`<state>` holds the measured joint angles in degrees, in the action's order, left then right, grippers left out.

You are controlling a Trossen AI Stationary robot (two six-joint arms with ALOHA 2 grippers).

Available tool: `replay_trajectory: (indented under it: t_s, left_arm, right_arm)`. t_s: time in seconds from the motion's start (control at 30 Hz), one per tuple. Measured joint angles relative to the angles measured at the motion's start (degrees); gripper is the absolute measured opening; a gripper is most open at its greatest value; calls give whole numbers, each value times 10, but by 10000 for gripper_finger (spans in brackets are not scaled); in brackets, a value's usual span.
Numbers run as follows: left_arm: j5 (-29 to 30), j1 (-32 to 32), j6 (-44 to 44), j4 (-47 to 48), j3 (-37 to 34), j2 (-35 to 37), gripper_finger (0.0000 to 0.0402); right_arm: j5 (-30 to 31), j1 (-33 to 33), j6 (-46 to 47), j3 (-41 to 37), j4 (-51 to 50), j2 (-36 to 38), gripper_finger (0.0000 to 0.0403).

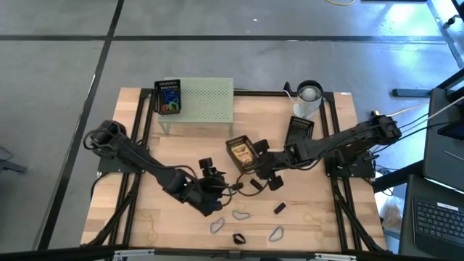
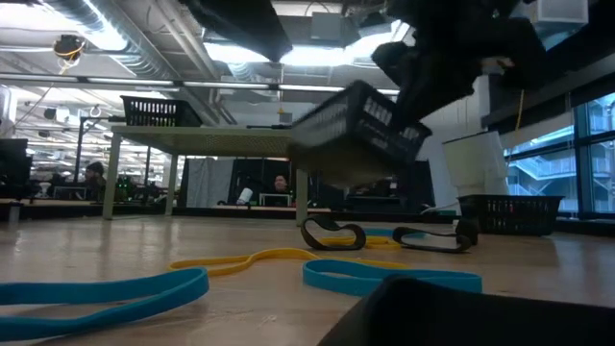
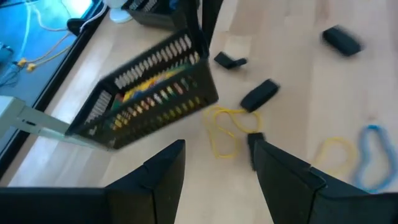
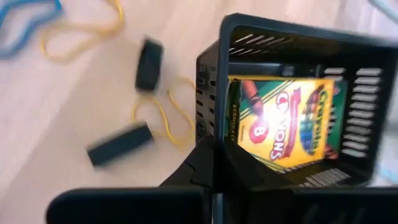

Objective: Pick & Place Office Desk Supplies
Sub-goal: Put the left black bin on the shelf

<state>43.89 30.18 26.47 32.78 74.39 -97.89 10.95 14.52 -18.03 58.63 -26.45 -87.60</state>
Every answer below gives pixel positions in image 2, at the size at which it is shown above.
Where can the black curtain partition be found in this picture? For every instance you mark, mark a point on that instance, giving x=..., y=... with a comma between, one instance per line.
x=259, y=173

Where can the black metal stand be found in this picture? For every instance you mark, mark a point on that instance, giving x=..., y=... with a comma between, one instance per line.
x=79, y=149

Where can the black monitor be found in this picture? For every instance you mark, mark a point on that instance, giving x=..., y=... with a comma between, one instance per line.
x=14, y=168

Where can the black wide rubber band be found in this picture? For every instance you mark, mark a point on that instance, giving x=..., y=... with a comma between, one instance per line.
x=468, y=233
x=306, y=233
x=456, y=317

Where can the white ceiling unit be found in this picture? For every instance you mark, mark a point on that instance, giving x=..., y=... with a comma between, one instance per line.
x=562, y=12

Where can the black ceiling dome device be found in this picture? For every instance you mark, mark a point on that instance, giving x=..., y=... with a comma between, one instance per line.
x=69, y=45

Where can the black plastic mesh basket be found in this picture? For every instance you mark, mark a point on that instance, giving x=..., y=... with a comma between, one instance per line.
x=351, y=125
x=509, y=216
x=158, y=113

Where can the white paper roll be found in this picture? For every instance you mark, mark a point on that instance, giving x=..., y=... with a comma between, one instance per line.
x=245, y=196

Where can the grey ceiling box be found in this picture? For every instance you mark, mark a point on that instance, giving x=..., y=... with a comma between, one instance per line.
x=327, y=26

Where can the yellow rubber band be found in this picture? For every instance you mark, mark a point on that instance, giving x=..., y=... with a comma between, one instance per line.
x=283, y=251
x=379, y=244

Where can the black framed window wall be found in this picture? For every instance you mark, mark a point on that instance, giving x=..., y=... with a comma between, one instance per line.
x=596, y=168

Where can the long ceiling light strip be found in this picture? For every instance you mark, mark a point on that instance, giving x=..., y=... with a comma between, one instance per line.
x=226, y=85

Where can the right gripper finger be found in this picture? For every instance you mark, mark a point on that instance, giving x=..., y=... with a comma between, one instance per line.
x=418, y=106

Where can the silver spiral ventilation duct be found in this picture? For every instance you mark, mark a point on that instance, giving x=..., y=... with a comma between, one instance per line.
x=144, y=62

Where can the person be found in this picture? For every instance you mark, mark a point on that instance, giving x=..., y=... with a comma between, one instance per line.
x=96, y=180
x=281, y=184

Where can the green perforated metal shelf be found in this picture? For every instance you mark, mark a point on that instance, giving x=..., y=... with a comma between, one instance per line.
x=206, y=140

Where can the white curtain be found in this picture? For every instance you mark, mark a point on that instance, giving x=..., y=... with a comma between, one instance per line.
x=206, y=182

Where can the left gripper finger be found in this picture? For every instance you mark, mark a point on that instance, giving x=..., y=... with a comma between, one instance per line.
x=245, y=24

